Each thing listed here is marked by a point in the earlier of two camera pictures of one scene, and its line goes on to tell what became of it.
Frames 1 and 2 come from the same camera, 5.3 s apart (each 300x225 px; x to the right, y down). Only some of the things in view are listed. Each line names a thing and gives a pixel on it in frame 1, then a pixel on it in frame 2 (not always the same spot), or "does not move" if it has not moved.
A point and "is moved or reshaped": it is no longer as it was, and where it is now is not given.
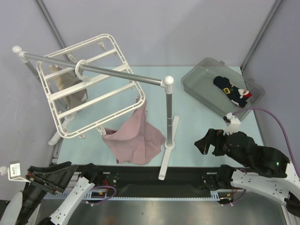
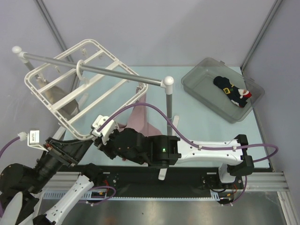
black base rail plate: [180, 182] does not move
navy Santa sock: [239, 96] does not move
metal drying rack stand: [167, 83] does not move
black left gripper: [52, 182] -> [68, 153]
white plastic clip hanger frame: [80, 100] is moved or reshaped
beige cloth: [65, 81] -> [55, 95]
